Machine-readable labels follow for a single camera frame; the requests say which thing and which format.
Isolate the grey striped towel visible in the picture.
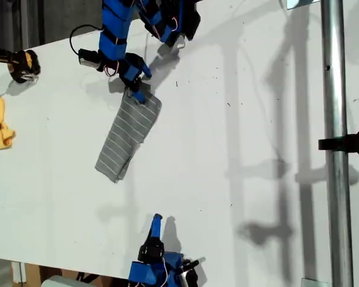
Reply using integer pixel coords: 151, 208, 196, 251
95, 89, 163, 185

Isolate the black yellow power tool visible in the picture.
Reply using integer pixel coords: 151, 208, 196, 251
0, 44, 42, 84

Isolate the brown cardboard box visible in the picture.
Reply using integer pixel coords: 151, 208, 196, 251
11, 262, 129, 283

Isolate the black clamp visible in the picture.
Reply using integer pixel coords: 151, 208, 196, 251
318, 127, 359, 158

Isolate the black camera box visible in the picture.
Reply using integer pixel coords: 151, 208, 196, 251
179, 257, 206, 287
77, 48, 100, 69

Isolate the black camera cable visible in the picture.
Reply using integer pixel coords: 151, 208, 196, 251
69, 25, 105, 56

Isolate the steel post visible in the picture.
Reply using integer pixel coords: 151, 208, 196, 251
320, 0, 355, 287

